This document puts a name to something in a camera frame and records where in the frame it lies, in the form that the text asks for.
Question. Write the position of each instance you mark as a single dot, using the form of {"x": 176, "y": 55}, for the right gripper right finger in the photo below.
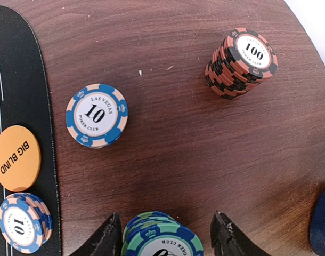
{"x": 228, "y": 239}

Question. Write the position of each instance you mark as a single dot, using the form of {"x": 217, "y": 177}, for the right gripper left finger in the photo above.
{"x": 106, "y": 240}

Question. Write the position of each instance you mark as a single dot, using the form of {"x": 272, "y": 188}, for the orange big blind button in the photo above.
{"x": 20, "y": 158}

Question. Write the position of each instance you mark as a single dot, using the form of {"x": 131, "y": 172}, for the green chip stack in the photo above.
{"x": 157, "y": 233}

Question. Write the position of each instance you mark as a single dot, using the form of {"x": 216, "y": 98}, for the dark blue mug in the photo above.
{"x": 317, "y": 226}

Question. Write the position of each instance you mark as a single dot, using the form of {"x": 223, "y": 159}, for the round black poker mat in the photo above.
{"x": 25, "y": 100}

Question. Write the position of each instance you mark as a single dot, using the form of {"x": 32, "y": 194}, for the red black chip stack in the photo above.
{"x": 242, "y": 61}

